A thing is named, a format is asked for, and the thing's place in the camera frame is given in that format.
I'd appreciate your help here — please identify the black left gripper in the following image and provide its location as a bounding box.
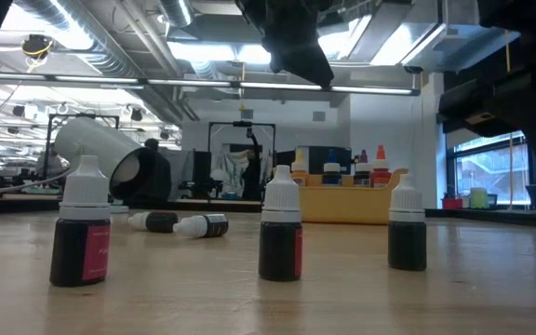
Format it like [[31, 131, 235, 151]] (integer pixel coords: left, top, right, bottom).
[[235, 0, 335, 89]]

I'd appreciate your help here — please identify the large yellow food coloring bottle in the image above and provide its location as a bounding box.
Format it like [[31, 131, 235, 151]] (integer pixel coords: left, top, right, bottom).
[[290, 148, 310, 187]]

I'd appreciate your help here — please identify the large blue food coloring bottle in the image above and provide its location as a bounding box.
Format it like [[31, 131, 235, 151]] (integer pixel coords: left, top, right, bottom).
[[322, 148, 342, 187]]

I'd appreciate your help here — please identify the large purple food coloring bottle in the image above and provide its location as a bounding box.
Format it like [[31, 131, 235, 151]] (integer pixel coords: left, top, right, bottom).
[[354, 149, 373, 187]]

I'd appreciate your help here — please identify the large red food coloring bottle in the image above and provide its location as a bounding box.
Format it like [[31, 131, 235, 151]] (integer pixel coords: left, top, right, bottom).
[[369, 144, 393, 188]]

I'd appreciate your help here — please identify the small white-capped dropper bottle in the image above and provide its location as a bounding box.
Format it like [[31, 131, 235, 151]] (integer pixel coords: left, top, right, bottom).
[[387, 173, 428, 272], [172, 213, 230, 239], [127, 210, 180, 234]]

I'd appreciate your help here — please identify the small dropper bottle red label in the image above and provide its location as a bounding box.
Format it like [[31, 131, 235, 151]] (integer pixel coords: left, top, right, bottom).
[[258, 165, 304, 283]]

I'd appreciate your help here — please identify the small dropper bottle pink label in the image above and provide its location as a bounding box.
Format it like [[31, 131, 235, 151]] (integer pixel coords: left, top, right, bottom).
[[48, 154, 112, 288]]

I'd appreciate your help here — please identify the black computer monitor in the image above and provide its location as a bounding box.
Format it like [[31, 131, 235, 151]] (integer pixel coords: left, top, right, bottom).
[[308, 145, 353, 176]]

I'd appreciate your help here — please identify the green plastic container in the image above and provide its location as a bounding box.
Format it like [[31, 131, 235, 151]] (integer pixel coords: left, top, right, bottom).
[[470, 186, 489, 209]]

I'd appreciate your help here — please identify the long ceiling light bar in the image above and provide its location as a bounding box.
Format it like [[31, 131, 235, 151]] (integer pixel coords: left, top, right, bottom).
[[0, 72, 422, 97]]

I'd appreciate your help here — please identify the yellow plastic bin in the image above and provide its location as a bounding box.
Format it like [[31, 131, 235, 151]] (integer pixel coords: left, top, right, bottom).
[[295, 167, 409, 225]]

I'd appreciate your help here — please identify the person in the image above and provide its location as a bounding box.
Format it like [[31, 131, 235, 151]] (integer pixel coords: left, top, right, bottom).
[[39, 141, 67, 181], [140, 137, 174, 202]]

